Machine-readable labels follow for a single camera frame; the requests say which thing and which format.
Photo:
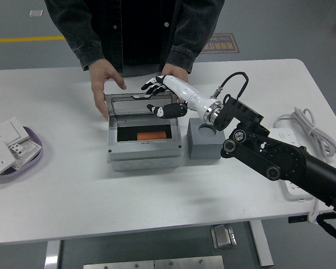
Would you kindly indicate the white socket module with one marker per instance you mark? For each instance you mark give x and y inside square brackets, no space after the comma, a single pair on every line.
[23,152]

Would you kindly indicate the person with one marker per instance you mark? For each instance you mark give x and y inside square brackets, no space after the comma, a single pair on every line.
[142,30]

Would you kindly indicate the grey cube with round hole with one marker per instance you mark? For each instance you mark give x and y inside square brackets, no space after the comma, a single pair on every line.
[204,145]

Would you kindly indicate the white rocker switch panel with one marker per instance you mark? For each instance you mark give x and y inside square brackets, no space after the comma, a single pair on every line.
[11,130]

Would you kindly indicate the metal foot pedal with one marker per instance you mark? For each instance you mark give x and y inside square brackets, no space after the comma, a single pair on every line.
[223,236]

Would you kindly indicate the person's right hand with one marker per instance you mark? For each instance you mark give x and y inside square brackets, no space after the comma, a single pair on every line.
[99,81]

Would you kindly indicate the white power strip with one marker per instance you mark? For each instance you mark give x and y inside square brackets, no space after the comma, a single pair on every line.
[285,136]

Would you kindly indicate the person's left forearm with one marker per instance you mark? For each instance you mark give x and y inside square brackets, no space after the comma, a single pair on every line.
[193,36]

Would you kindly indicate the orange cylinder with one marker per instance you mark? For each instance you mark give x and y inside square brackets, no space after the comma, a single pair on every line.
[151,135]

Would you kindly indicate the person's right forearm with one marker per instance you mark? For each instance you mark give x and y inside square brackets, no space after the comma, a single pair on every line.
[78,36]

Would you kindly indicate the white table leg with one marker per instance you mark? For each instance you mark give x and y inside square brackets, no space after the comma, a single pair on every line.
[52,255]
[261,243]

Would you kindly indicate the small metal floor plate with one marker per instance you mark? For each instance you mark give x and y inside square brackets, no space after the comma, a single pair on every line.
[36,13]

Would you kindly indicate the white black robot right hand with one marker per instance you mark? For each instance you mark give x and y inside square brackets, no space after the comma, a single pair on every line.
[187,93]

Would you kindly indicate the transparent hinged box lid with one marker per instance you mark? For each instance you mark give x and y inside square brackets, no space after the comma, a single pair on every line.
[128,105]

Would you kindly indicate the purple plastic tray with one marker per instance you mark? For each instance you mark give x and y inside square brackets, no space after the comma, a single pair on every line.
[36,152]

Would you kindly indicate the grey plastic junction box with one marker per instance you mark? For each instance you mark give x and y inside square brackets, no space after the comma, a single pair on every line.
[142,155]

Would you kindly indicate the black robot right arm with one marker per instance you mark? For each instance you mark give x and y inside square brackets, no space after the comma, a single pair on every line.
[285,159]

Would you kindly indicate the person's left hand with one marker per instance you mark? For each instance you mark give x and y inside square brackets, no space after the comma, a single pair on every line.
[176,71]

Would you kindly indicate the brown floor sign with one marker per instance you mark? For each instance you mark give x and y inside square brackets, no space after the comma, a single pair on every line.
[226,45]

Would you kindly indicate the yellow floor tape line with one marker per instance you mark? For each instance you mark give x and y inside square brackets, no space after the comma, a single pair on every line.
[25,39]

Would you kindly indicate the metal base plate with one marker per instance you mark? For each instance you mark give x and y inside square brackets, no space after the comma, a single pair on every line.
[154,264]

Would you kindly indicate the black table control box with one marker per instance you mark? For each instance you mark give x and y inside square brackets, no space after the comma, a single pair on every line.
[298,219]

